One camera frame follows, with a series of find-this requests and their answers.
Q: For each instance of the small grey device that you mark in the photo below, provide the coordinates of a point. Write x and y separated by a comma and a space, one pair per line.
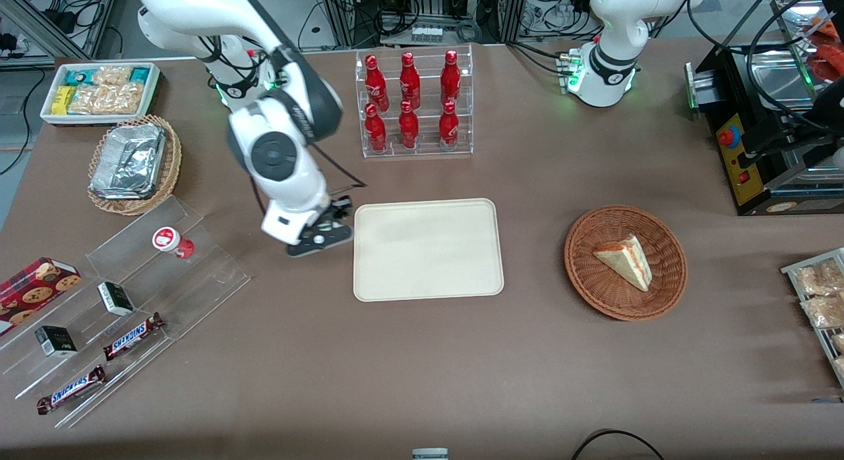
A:
430, 454

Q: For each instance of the clear acrylic bottle rack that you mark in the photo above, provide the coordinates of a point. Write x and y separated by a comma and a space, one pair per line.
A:
461, 143

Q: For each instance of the black machine with red button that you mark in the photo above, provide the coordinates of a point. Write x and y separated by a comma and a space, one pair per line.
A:
758, 157

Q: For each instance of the grey wrist camera bar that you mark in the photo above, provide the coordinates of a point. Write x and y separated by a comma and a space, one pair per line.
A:
333, 239

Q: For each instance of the light wicker basket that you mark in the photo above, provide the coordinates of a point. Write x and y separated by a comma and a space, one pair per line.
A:
173, 157

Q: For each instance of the clear peanut snack bag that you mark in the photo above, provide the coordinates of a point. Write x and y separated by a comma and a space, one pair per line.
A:
109, 94

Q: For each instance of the aluminium frame rack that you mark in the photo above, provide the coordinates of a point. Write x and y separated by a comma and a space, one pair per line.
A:
343, 18

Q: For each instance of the small black box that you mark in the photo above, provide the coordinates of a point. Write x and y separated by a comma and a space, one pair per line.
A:
116, 299
56, 341

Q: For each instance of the clear bag of snacks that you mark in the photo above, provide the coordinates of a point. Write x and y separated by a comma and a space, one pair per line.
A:
824, 312
817, 279

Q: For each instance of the silver foil container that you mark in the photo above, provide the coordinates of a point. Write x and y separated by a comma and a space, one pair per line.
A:
128, 160

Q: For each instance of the cream plastic tray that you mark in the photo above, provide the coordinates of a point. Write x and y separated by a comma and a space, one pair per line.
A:
428, 249

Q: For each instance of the red cola bottle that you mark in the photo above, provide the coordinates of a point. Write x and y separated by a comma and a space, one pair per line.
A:
376, 130
409, 81
408, 127
448, 126
450, 78
376, 84

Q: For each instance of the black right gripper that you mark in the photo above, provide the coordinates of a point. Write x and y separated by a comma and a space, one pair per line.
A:
338, 207

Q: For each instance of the red lid yogurt cup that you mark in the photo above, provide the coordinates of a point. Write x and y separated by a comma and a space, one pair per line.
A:
170, 241

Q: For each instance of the yellow snack pack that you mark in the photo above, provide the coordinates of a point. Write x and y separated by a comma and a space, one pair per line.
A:
62, 99

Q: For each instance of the red cookie box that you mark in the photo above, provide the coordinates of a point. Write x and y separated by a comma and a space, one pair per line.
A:
36, 288

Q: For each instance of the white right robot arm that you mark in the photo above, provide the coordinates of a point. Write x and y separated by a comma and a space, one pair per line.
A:
277, 157

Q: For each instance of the tray of packaged crackers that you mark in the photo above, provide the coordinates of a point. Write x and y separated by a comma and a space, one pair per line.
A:
791, 270

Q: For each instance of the white snack bin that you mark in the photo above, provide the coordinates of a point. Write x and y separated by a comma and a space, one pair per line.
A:
49, 114

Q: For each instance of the Snickers chocolate bar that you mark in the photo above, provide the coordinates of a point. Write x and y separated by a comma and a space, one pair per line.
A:
132, 336
71, 389

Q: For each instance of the clear acrylic stepped display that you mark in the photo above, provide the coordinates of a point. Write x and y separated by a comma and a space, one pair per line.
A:
198, 275

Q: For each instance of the brown round wicker basket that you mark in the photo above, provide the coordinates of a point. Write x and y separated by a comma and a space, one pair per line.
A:
593, 282

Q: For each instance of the wrapped triangle sandwich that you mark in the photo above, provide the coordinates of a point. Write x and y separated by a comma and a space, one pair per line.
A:
626, 262

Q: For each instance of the white power strip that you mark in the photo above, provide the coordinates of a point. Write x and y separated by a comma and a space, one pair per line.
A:
426, 33

